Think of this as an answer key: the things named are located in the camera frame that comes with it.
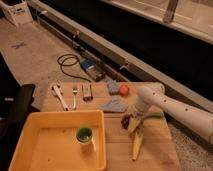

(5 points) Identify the white cardboard box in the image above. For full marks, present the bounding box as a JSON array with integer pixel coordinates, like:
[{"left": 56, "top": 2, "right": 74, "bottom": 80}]
[{"left": 0, "top": 0, "right": 33, "bottom": 27}]

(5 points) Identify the black chair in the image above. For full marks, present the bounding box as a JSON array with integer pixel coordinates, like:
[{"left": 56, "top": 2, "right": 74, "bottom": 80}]
[{"left": 0, "top": 53, "right": 37, "bottom": 171}]

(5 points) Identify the white handled utensil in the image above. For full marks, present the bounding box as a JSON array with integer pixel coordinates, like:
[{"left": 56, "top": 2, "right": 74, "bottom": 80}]
[{"left": 51, "top": 85, "right": 69, "bottom": 111}]

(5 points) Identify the yellow corn cob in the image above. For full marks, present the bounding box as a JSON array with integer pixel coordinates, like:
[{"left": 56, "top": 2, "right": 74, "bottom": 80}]
[{"left": 132, "top": 130, "right": 143, "bottom": 161}]

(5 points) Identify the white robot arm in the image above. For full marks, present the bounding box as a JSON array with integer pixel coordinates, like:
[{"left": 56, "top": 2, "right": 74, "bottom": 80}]
[{"left": 132, "top": 86, "right": 213, "bottom": 145}]

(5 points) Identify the black cable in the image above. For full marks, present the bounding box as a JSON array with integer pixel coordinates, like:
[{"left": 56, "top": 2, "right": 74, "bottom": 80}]
[{"left": 56, "top": 53, "right": 92, "bottom": 83}]

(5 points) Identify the green chili pepper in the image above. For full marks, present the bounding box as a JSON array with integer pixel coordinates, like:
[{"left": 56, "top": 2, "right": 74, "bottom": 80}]
[{"left": 140, "top": 113, "right": 164, "bottom": 124}]

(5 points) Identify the wooden table board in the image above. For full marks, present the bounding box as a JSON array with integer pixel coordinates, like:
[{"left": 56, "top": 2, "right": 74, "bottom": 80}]
[{"left": 42, "top": 82, "right": 181, "bottom": 171}]

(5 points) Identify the yellow plastic tray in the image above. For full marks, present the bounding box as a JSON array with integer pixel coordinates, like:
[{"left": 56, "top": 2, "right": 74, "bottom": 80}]
[{"left": 9, "top": 110, "right": 106, "bottom": 171}]

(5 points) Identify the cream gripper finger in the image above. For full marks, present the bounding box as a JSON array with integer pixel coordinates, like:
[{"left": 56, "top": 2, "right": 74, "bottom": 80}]
[{"left": 128, "top": 116, "right": 141, "bottom": 133}]

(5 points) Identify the blue and black device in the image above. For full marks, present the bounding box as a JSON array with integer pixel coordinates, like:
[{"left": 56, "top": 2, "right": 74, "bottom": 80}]
[{"left": 80, "top": 59, "right": 105, "bottom": 82}]

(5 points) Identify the blue sponge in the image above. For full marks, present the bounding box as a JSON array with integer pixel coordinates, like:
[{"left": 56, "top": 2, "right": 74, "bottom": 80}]
[{"left": 107, "top": 80, "right": 119, "bottom": 95}]

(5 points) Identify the blue folded cloth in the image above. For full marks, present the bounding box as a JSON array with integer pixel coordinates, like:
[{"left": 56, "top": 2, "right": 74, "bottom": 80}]
[{"left": 101, "top": 99, "right": 128, "bottom": 113}]

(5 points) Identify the dark purple grape bunch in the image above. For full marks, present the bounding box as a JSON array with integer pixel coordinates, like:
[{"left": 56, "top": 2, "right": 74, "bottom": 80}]
[{"left": 121, "top": 114, "right": 132, "bottom": 129}]

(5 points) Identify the orange ball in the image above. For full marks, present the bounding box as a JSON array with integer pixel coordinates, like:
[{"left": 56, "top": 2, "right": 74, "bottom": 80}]
[{"left": 119, "top": 84, "right": 129, "bottom": 96}]

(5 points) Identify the green and white mug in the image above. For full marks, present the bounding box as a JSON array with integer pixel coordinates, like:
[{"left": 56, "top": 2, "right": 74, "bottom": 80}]
[{"left": 75, "top": 126, "right": 96, "bottom": 151}]

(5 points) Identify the small brown box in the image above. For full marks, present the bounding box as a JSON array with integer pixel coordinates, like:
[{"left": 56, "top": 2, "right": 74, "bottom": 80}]
[{"left": 82, "top": 84, "right": 93, "bottom": 101}]

